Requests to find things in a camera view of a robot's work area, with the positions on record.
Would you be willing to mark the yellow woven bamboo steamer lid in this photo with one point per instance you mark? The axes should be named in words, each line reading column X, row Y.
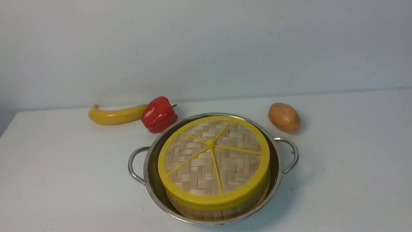
column 215, row 163

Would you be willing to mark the yellow bamboo steamer basket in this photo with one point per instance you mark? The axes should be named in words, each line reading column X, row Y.
column 207, row 215

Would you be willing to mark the stainless steel pot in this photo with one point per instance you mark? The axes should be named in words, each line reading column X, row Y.
column 142, row 166

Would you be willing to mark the red bell pepper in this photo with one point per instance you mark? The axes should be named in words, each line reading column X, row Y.
column 159, row 115

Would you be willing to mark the brown potato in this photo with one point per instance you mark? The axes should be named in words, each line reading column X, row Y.
column 284, row 117

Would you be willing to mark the yellow banana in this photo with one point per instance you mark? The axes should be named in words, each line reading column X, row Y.
column 115, row 117

